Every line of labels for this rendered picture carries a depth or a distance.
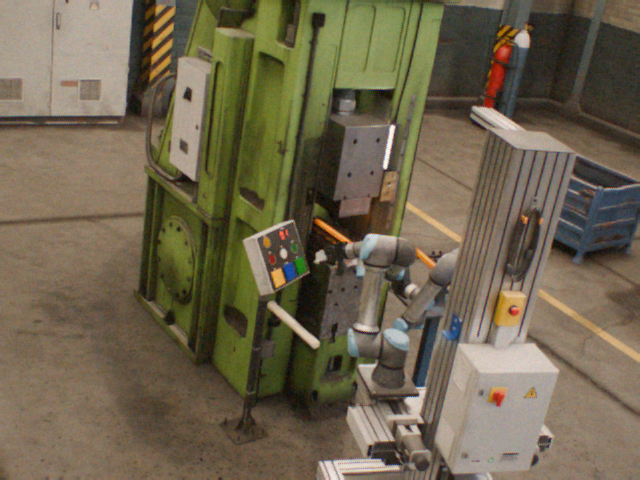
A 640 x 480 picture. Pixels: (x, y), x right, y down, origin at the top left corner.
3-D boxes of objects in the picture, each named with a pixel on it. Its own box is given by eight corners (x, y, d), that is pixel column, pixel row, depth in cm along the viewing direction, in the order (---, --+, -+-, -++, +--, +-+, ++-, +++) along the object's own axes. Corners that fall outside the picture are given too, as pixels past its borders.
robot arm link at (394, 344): (407, 369, 374) (413, 342, 369) (376, 365, 373) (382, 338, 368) (403, 355, 386) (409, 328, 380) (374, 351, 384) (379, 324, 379)
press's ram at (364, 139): (390, 195, 472) (404, 124, 456) (333, 201, 450) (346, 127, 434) (346, 169, 502) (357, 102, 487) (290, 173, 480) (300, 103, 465)
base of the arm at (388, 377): (409, 388, 379) (413, 369, 375) (377, 389, 374) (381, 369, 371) (398, 370, 392) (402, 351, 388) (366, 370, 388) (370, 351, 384)
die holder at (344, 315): (373, 329, 499) (387, 259, 482) (318, 340, 477) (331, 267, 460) (319, 286, 540) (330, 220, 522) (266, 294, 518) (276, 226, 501)
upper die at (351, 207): (368, 213, 468) (371, 197, 464) (338, 217, 456) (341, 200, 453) (324, 186, 498) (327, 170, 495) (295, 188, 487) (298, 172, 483)
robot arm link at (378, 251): (380, 363, 372) (400, 239, 363) (346, 359, 370) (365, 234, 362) (377, 355, 383) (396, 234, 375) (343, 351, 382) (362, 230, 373)
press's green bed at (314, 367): (358, 397, 517) (372, 329, 499) (306, 410, 496) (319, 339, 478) (307, 351, 557) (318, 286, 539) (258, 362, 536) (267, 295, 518)
